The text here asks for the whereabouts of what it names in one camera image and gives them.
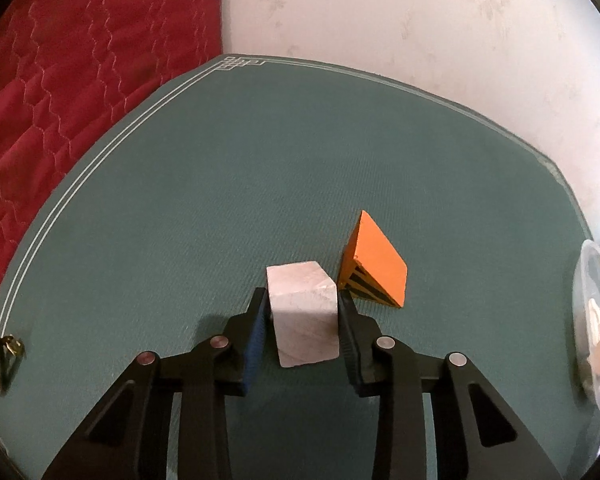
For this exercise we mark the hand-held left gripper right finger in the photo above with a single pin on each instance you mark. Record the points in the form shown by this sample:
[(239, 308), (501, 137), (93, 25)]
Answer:
[(349, 345)]

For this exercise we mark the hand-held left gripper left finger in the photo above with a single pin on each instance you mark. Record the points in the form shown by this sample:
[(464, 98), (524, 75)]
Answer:
[(255, 350)]

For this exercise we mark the white marble block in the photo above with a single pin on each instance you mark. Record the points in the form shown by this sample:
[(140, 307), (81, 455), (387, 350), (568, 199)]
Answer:
[(302, 310)]

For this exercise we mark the clear plastic bowl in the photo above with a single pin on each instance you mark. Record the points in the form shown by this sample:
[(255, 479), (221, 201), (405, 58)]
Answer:
[(582, 285)]

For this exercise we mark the orange wedge block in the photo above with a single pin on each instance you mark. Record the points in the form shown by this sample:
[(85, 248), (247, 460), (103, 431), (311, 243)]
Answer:
[(375, 255)]

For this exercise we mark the black metal clip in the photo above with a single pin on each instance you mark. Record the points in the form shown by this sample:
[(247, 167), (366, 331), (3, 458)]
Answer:
[(2, 360)]

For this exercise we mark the red quilted blanket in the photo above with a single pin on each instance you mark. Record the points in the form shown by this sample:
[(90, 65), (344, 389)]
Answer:
[(80, 60)]

